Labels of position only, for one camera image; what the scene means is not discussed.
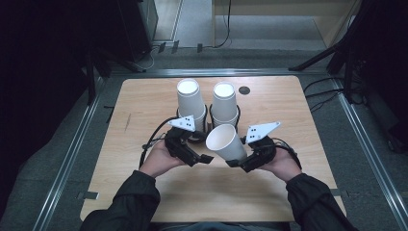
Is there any person's right hand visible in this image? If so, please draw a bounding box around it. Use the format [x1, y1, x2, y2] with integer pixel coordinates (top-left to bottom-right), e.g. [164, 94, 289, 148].
[259, 145, 303, 184]

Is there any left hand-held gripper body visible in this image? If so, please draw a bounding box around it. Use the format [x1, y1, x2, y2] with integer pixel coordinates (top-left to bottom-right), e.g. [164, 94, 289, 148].
[164, 115, 201, 167]

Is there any black metal stand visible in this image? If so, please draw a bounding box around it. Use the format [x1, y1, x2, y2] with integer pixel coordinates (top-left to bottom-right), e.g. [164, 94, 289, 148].
[84, 47, 147, 106]

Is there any hand-held gripper black cable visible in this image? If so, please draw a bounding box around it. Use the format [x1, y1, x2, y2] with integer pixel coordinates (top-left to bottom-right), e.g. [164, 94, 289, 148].
[139, 116, 179, 169]
[272, 137, 302, 170]

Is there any dark cabinet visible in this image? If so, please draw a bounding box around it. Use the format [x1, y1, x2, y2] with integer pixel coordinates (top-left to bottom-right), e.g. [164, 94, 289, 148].
[116, 0, 159, 62]

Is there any stack of white paper cups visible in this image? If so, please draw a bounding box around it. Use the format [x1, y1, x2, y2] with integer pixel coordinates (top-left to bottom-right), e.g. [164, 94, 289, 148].
[210, 81, 240, 128]
[176, 78, 208, 133]

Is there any black tripod stand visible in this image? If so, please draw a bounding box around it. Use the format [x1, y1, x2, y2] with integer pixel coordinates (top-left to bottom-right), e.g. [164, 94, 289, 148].
[288, 0, 365, 105]

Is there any black floor cable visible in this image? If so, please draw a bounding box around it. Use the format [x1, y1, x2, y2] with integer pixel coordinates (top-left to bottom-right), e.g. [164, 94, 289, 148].
[302, 76, 345, 94]
[304, 90, 345, 114]

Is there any single white paper cup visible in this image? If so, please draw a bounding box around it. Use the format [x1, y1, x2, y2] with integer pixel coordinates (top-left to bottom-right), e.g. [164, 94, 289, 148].
[205, 123, 248, 162]

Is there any left hand-held gripper black cable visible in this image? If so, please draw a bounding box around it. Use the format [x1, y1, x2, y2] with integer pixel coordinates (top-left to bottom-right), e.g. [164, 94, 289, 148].
[139, 116, 179, 169]

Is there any black double cup holder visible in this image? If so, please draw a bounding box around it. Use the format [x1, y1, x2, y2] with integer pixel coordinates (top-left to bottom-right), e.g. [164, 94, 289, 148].
[175, 103, 242, 144]

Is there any metal floor rail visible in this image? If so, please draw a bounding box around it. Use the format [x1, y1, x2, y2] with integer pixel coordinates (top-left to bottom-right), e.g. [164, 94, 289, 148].
[109, 66, 331, 77]
[32, 76, 107, 231]
[331, 76, 408, 231]

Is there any person's left hand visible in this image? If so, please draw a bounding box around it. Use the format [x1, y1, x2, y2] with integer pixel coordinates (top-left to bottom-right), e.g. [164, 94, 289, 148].
[139, 140, 187, 179]

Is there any light wooden furniture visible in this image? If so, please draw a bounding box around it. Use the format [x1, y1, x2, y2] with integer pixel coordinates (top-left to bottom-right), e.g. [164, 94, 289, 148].
[211, 0, 362, 49]

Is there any white floor cable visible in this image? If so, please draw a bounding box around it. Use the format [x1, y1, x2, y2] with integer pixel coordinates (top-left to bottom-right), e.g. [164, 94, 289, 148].
[140, 44, 161, 70]

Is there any black hanging cable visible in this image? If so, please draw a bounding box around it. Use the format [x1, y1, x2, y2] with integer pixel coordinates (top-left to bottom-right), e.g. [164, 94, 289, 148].
[213, 0, 233, 49]

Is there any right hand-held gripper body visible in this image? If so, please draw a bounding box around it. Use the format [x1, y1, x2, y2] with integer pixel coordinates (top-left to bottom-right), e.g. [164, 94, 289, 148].
[242, 120, 282, 173]

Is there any grey tape strip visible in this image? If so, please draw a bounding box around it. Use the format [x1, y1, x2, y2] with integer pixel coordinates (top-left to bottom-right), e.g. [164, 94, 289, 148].
[330, 188, 350, 198]
[76, 191, 100, 200]

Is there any right hand-held gripper black cable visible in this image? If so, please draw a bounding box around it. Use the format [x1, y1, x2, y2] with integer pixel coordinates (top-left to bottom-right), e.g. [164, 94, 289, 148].
[272, 137, 302, 170]

